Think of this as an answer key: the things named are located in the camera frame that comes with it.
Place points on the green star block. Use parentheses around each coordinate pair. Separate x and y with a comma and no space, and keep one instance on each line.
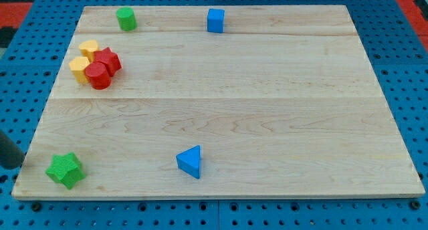
(66,170)

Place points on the red cylinder block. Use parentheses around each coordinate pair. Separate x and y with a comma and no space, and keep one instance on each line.
(98,75)

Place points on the yellow block rear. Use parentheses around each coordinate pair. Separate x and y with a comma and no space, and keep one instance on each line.
(87,49)

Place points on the red star block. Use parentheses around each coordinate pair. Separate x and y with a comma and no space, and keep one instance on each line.
(109,59)

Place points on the blue triangle block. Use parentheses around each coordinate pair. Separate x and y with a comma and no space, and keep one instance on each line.
(189,161)

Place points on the blue cube block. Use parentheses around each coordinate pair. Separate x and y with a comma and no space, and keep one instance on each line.
(215,20)

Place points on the green cylinder block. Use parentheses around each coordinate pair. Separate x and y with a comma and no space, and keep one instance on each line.
(126,18)

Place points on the dark grey cylindrical pusher tip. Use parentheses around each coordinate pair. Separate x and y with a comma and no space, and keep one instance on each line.
(11,155)

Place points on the yellow hexagon block front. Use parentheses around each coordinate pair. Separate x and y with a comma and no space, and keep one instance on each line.
(77,68)

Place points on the light wooden board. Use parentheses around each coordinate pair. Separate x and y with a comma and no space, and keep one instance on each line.
(284,103)

